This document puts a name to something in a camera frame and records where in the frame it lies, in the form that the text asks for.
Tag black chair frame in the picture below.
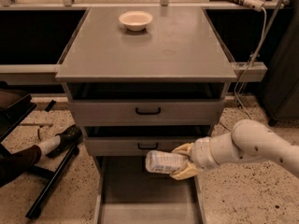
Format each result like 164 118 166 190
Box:
0 81 78 219

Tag grey bottom drawer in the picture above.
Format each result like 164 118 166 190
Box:
93 156 206 224

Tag person's leg brown trousers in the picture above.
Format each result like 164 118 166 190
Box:
0 135 62 188

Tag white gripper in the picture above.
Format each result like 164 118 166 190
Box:
170 137 218 180

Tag white bowl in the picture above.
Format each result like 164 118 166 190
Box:
119 11 152 32

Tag black shoe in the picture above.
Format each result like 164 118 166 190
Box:
47 124 82 158

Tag grey top drawer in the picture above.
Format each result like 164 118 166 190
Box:
66 82 224 126

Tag black middle drawer handle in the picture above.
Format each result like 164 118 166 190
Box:
137 143 159 150

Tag blue plastic bottle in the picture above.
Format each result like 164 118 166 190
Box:
145 150 188 174

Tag black drawer handle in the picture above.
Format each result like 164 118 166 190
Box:
137 143 159 150
135 107 162 116

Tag black top drawer handle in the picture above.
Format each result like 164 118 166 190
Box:
135 107 162 116

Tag dark cabinet at right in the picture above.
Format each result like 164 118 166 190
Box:
261 8 299 126

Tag grey drawer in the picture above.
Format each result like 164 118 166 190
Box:
66 82 224 126
93 156 206 224
84 125 211 156

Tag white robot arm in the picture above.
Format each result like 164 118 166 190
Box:
170 119 299 180

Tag grey middle drawer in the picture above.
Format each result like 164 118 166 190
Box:
84 125 211 156

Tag white cable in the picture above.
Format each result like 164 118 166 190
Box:
219 7 269 133

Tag grey side rail bench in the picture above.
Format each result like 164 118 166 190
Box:
0 64 59 85

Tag grey drawer cabinet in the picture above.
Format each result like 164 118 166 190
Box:
55 5 238 224

